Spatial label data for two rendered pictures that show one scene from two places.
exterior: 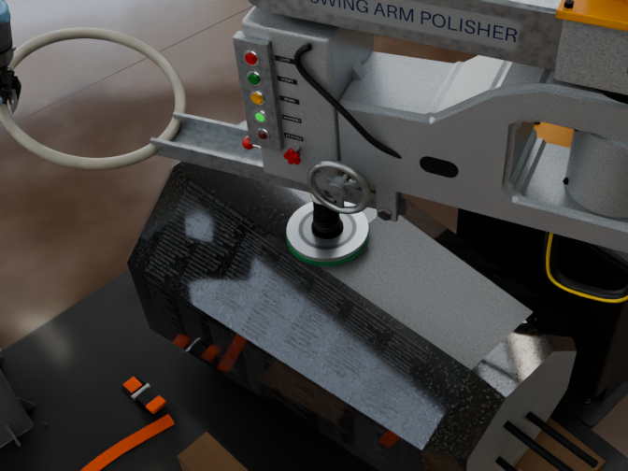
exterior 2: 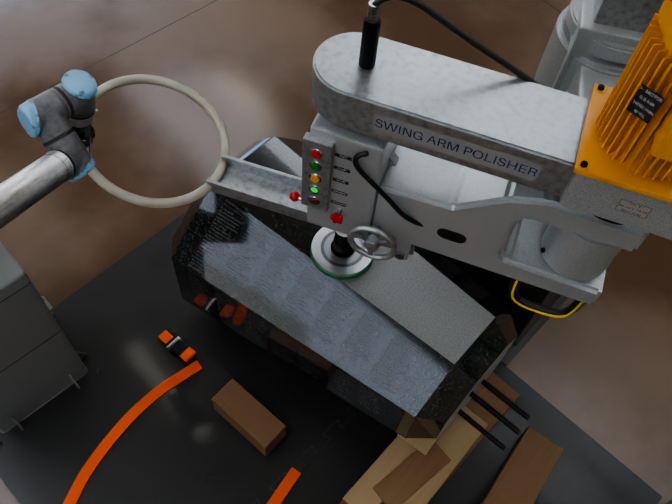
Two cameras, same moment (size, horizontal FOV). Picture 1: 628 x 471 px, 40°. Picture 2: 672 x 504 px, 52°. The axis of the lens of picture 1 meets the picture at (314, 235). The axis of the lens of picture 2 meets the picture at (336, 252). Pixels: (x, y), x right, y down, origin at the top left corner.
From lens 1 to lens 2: 0.58 m
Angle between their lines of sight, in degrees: 14
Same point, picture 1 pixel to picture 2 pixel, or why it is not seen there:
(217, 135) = (258, 175)
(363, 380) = (371, 365)
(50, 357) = (95, 313)
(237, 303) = (268, 298)
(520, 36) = (539, 174)
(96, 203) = (115, 176)
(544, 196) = (526, 259)
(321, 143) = (360, 210)
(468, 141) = (479, 224)
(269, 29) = (334, 136)
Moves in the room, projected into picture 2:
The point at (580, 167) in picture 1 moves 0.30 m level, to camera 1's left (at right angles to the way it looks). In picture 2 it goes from (558, 247) to (449, 260)
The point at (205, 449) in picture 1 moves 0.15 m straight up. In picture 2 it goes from (232, 393) to (229, 379)
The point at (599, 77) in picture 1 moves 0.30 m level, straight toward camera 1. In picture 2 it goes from (593, 207) to (586, 321)
